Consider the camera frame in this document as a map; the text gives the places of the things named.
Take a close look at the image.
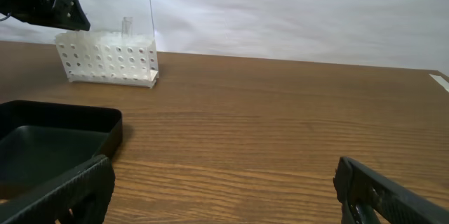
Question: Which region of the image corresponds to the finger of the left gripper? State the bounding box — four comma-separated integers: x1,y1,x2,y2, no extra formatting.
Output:
52,0,91,32

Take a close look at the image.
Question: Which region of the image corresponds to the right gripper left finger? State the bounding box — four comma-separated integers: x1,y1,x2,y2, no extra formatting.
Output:
0,154,116,224

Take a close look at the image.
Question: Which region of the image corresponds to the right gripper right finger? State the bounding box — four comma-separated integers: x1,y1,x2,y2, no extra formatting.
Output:
333,156,449,224

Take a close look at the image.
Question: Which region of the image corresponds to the black tray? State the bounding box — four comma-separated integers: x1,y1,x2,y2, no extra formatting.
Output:
0,100,123,200

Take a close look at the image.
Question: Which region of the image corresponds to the clear test tube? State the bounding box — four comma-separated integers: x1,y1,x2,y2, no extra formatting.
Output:
121,16,133,37

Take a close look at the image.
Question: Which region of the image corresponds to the white test tube rack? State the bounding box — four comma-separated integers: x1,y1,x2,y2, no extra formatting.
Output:
54,29,160,89

